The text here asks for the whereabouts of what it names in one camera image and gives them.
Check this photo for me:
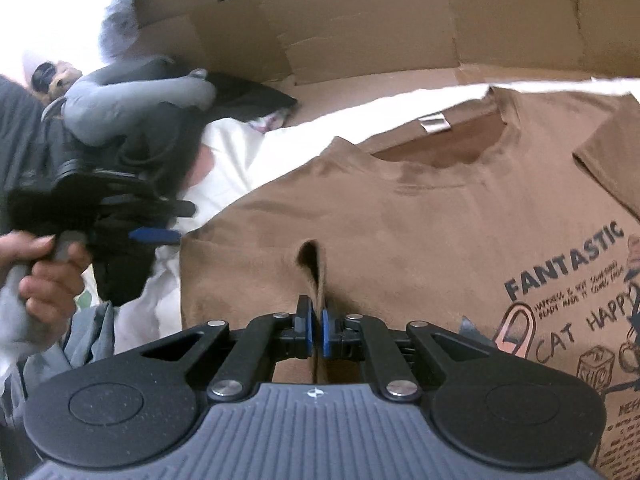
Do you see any dark grey pillow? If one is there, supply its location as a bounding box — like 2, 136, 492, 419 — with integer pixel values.
0, 74, 66, 201

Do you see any person left hand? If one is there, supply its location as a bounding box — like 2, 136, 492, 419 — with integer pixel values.
1, 231, 91, 339

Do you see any brown cardboard sheet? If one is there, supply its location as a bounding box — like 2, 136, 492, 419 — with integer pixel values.
129, 0, 639, 110

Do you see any grey sleeve forearm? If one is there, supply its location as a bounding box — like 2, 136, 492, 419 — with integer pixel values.
0, 262, 49, 365

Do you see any black folded garment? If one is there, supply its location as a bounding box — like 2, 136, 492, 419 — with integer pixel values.
117, 73, 297, 196

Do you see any brown t-shirt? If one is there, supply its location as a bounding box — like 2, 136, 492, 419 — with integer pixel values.
180, 89, 639, 479

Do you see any white pillow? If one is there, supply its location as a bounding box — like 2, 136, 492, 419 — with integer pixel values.
1, 0, 140, 82

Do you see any grey neck pillow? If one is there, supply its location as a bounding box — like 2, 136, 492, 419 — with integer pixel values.
41, 55, 217, 148

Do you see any cream cartoon print blanket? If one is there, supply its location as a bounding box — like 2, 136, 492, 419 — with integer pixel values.
114, 81, 639, 352

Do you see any leopard plush toy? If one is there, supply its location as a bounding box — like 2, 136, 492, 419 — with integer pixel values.
29, 62, 82, 105

